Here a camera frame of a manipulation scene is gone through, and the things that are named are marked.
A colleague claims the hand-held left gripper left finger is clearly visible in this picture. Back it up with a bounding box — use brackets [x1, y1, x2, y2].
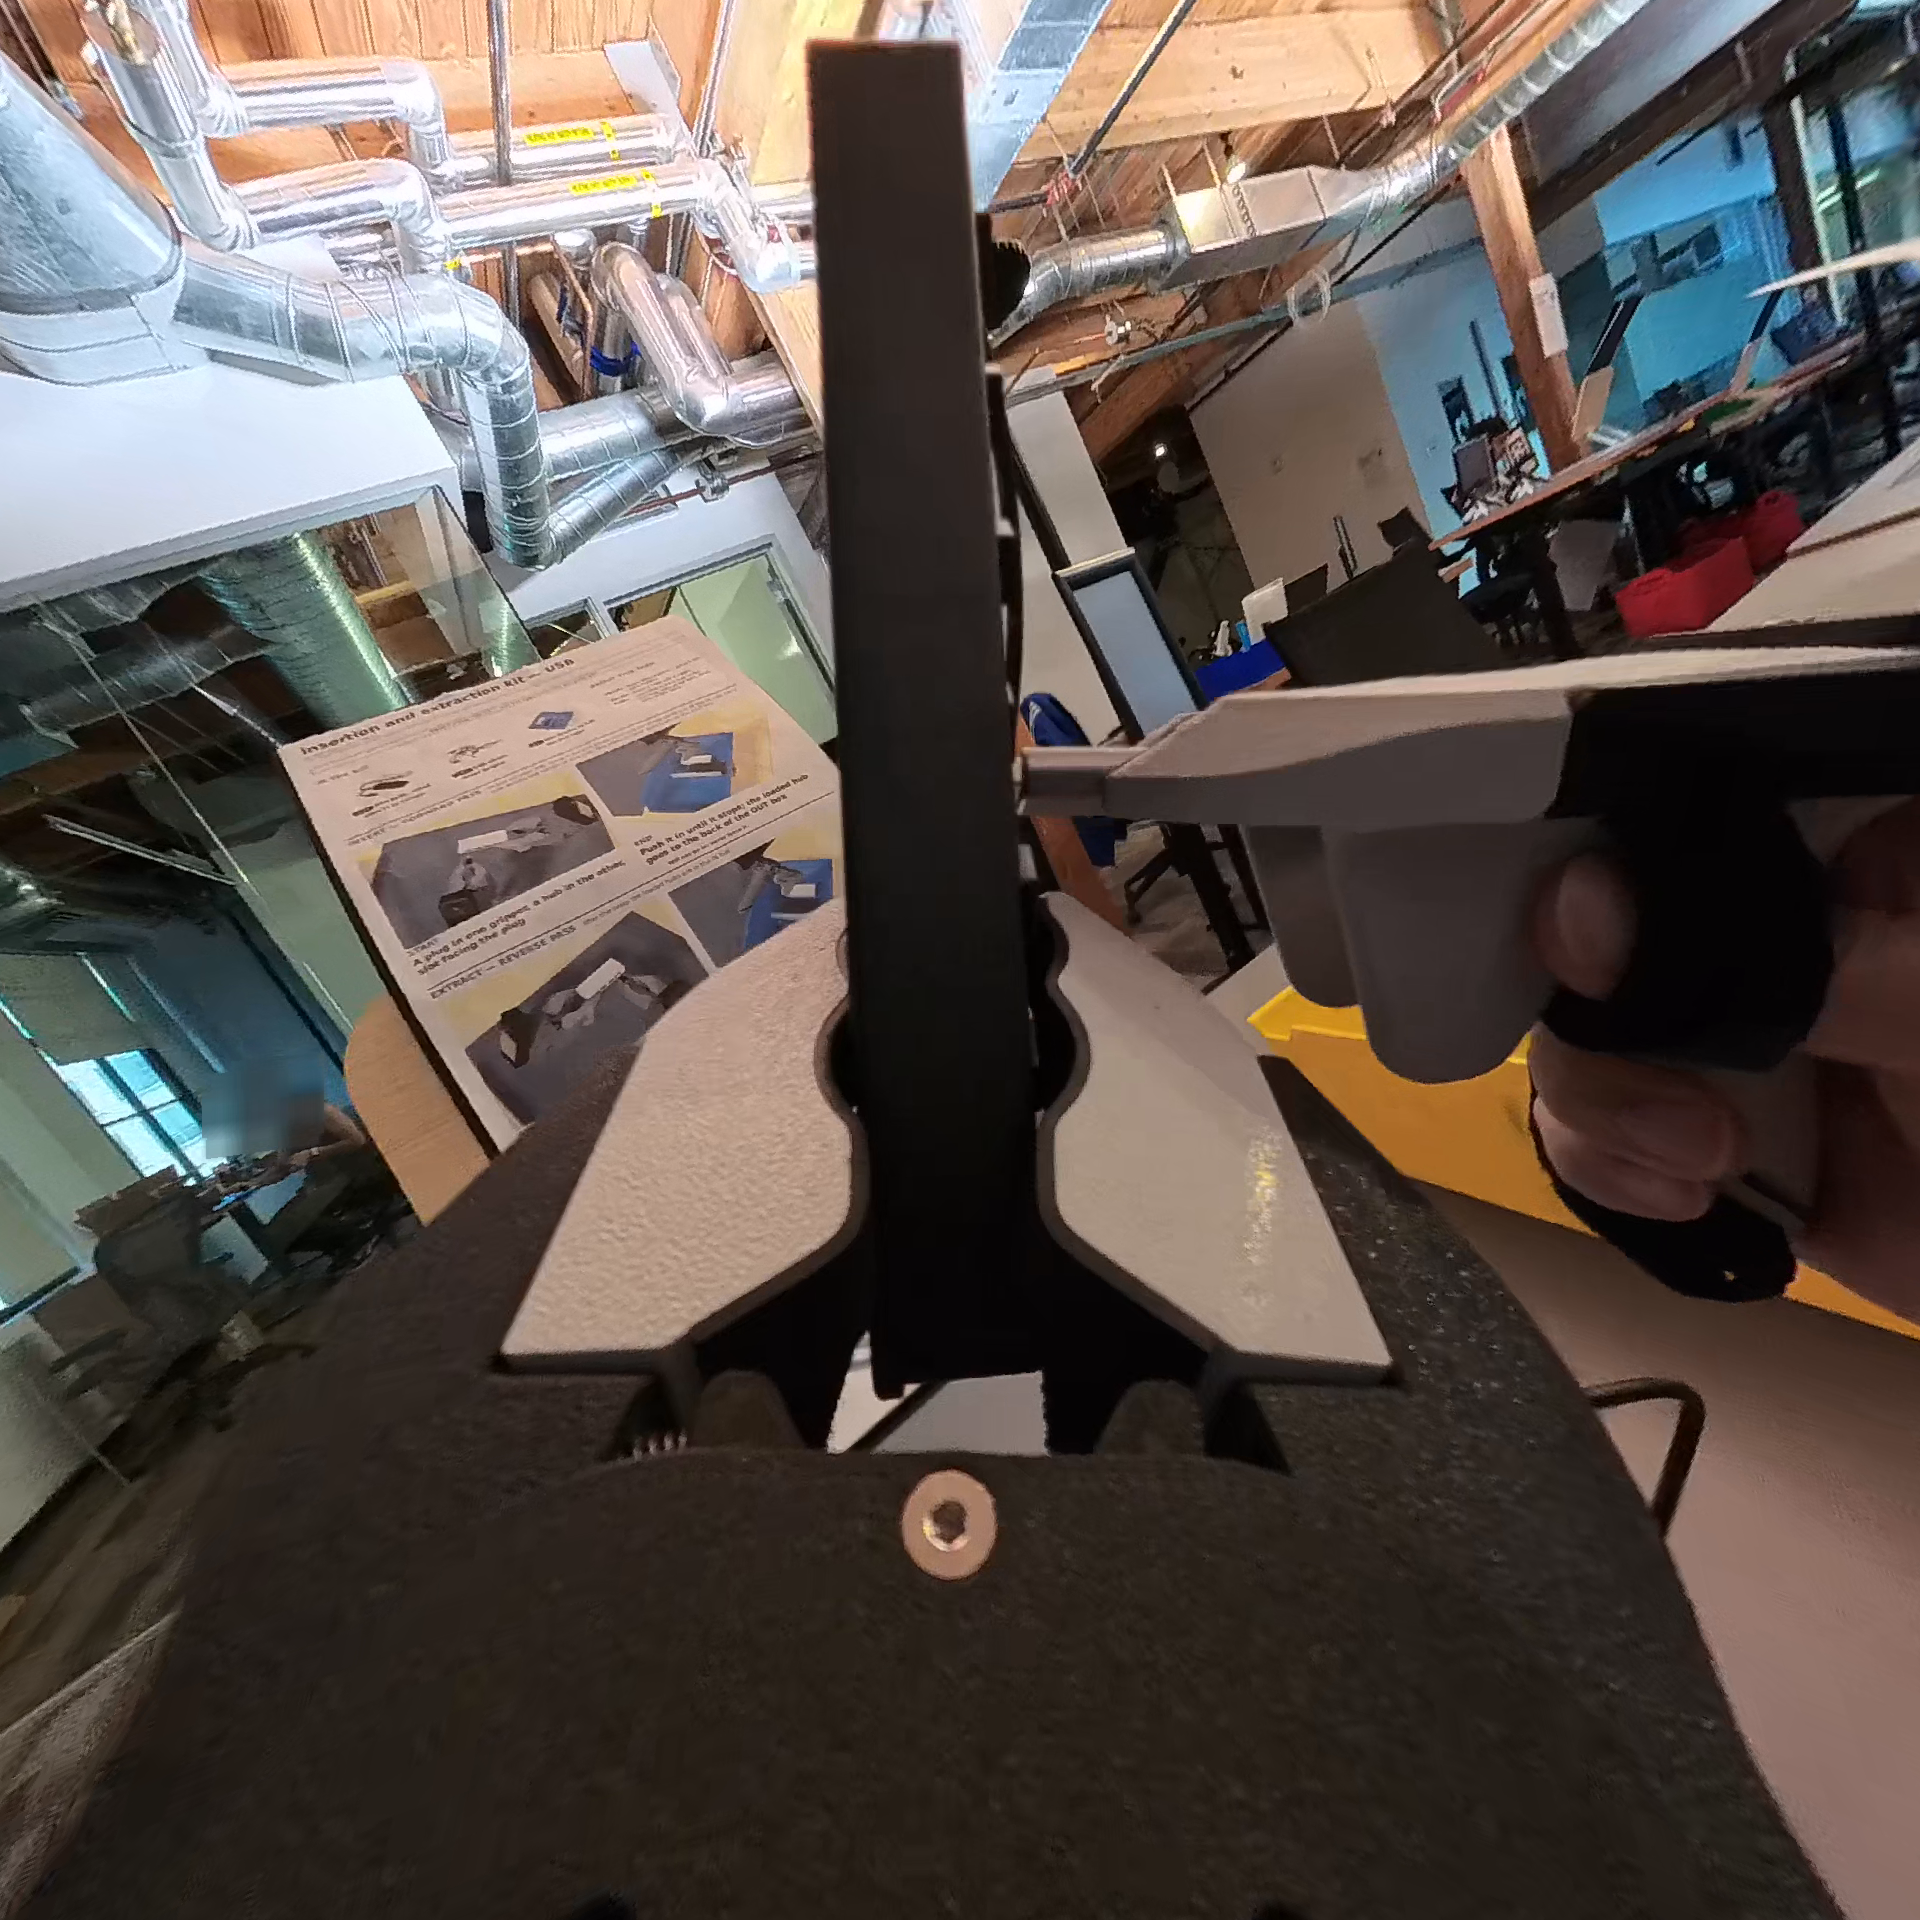
[497, 907, 879, 1443]

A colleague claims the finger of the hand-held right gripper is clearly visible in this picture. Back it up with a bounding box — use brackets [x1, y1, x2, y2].
[1093, 642, 1920, 832]

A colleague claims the silver ventilation duct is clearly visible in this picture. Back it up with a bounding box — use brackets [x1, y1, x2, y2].
[0, 62, 557, 571]
[181, 62, 818, 454]

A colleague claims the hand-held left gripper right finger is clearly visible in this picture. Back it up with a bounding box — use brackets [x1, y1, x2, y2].
[1032, 902, 1403, 1443]

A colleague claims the black USB hub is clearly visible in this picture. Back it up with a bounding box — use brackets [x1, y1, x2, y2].
[802, 36, 1056, 1401]

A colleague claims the black framed display screen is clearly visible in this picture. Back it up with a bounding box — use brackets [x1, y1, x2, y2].
[1055, 547, 1210, 760]

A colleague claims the black office chair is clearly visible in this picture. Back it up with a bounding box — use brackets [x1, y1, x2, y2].
[1274, 538, 1509, 697]

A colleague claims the yellow plastic bin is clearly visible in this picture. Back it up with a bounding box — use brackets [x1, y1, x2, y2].
[1244, 975, 1920, 1345]

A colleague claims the instruction poster board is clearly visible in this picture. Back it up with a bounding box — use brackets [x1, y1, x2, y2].
[276, 612, 860, 1161]

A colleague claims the blue jacket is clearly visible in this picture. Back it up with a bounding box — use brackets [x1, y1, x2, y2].
[1017, 688, 1105, 790]

